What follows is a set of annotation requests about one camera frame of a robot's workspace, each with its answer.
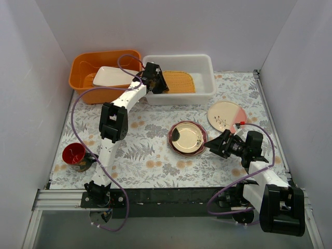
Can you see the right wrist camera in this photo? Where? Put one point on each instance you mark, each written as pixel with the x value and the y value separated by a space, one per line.
pixel 238 128

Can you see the cream and pink plate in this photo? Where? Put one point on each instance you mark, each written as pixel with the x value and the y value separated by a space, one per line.
pixel 223 115

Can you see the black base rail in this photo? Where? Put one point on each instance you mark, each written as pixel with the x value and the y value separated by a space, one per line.
pixel 165 202

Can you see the orange plastic tub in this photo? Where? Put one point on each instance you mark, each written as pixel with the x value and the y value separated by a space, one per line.
pixel 86 66

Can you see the woven bamboo tray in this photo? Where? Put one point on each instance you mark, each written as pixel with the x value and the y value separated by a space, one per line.
pixel 179 82

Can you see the aluminium frame rail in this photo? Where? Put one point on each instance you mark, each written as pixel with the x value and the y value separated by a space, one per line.
pixel 57 200

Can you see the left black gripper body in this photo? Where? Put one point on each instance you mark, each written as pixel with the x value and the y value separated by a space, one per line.
pixel 159 83

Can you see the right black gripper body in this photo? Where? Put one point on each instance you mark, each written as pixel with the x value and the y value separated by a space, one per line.
pixel 224 143

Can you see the clear plastic bin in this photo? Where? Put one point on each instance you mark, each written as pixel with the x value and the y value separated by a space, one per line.
pixel 199 66

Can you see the floral table mat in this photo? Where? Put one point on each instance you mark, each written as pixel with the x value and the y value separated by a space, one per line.
pixel 144 158

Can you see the cream and black plate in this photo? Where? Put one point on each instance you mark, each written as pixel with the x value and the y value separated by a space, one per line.
pixel 188 140

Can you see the red lacquer cup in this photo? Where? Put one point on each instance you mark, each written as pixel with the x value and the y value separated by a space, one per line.
pixel 76 156

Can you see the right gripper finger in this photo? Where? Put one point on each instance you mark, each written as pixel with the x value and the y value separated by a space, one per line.
pixel 224 153
pixel 215 145

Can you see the maroon scalloped plate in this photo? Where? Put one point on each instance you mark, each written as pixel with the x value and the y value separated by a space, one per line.
pixel 205 135

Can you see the white rectangular dish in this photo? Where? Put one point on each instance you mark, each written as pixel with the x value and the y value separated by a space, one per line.
pixel 111 77

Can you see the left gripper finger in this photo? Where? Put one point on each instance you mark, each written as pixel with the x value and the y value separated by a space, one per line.
pixel 153 86
pixel 161 83

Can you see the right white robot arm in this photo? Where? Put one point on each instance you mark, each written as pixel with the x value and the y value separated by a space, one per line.
pixel 281 207

